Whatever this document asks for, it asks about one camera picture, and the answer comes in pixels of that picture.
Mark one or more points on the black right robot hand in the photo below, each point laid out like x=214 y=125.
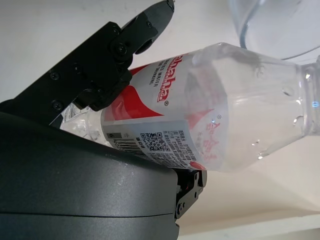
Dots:
x=75 y=187

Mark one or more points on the clear plastic water bottle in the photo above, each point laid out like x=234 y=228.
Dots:
x=225 y=112

